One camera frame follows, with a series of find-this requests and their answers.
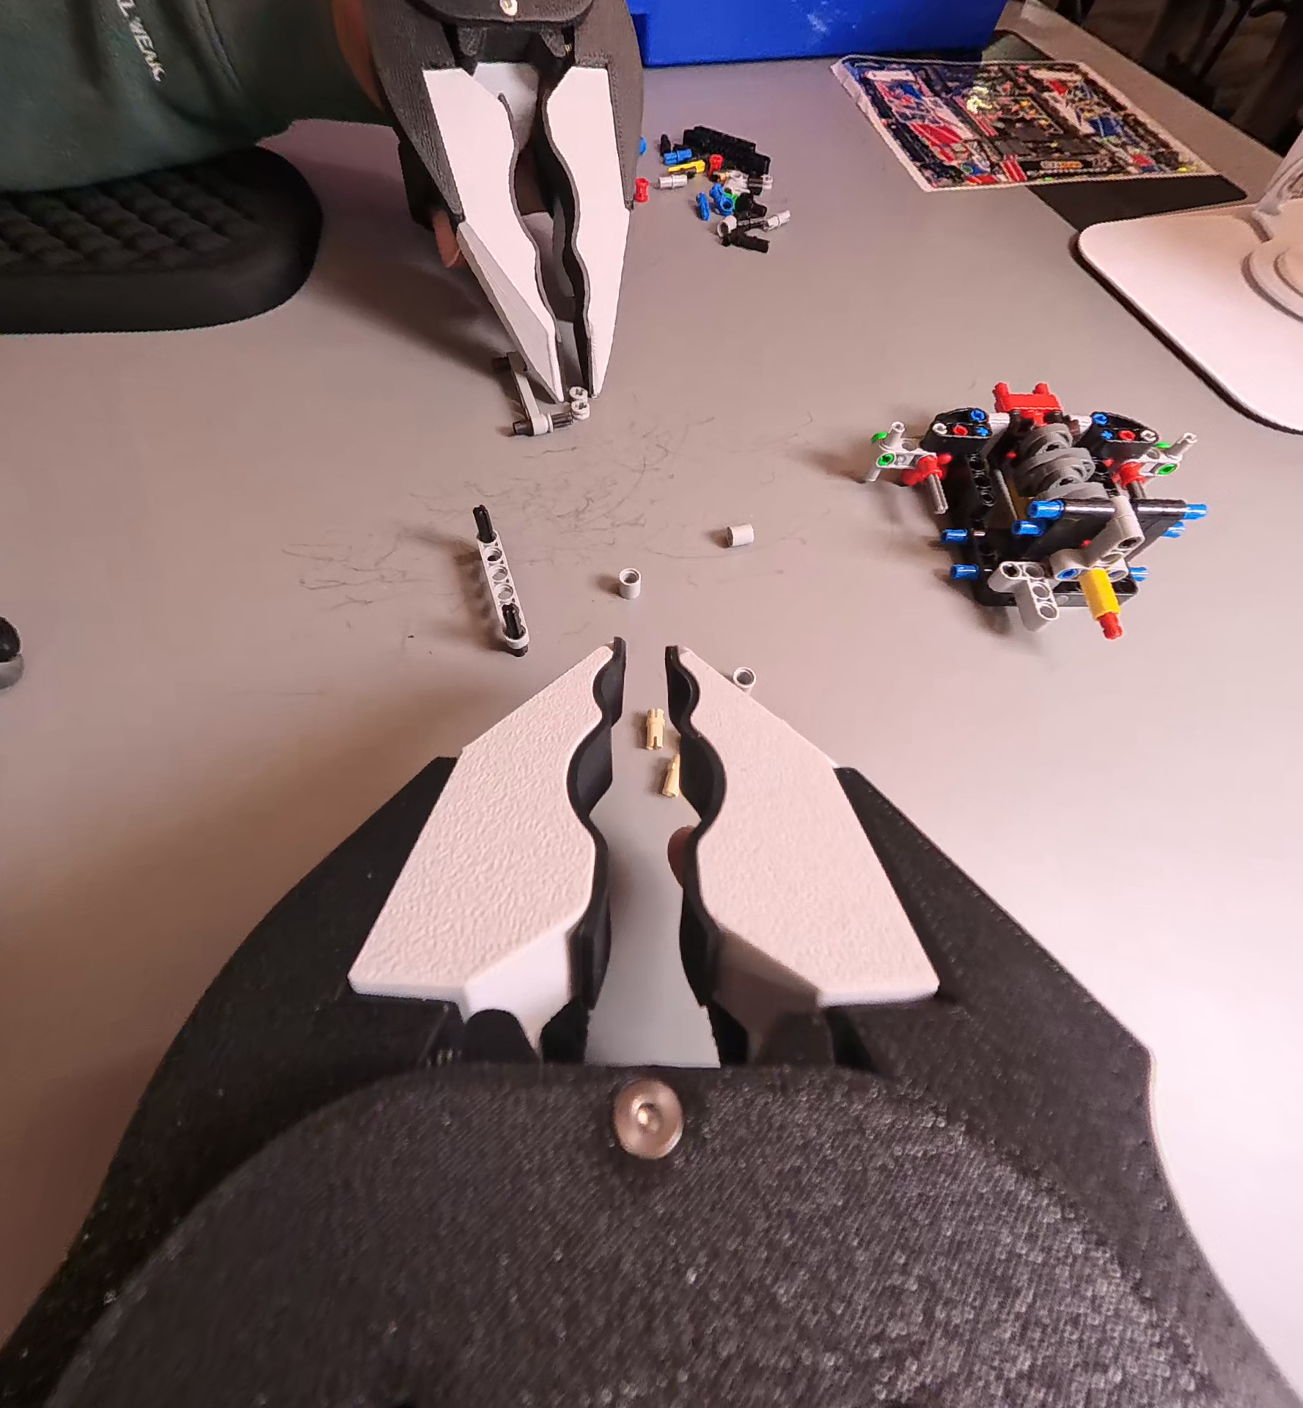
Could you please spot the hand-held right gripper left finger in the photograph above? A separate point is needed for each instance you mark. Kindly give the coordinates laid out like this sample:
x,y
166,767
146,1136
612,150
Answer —
x,y
475,869

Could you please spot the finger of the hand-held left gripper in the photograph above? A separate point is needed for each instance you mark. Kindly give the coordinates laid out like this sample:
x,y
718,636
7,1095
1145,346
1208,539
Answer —
x,y
475,165
597,175

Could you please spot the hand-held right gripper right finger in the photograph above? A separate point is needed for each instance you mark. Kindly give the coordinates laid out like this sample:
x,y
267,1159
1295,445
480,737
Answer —
x,y
817,879

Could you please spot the grey lego beam with holes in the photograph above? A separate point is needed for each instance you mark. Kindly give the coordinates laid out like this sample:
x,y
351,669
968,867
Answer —
x,y
525,393
501,588

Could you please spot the pile of loose lego pieces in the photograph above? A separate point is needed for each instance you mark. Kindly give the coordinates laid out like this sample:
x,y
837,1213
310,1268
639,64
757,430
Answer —
x,y
718,141

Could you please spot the cluster of tan lego pins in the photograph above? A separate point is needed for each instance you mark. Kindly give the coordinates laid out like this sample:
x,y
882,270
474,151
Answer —
x,y
655,728

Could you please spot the colourful lego instruction booklet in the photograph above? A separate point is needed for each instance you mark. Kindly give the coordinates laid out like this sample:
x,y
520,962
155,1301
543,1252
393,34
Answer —
x,y
1004,120

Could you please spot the partly built lego car chassis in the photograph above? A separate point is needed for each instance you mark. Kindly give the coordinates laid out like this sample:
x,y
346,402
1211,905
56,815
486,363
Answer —
x,y
1047,483

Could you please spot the person's left hand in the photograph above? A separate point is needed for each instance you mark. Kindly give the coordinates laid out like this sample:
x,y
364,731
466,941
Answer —
x,y
448,244

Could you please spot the person's right hand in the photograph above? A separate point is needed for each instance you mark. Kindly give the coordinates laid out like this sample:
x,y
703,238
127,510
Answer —
x,y
679,857

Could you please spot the large blue plastic bin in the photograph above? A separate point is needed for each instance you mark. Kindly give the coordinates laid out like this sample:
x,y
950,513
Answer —
x,y
805,33

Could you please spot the black textured cushion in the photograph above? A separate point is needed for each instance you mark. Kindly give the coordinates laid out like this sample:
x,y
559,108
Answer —
x,y
113,252

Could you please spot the black mat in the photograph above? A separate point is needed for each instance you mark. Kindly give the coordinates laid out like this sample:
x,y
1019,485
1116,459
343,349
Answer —
x,y
1136,195

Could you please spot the white monitor stand base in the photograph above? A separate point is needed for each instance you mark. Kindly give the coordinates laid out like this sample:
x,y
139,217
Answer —
x,y
1179,285

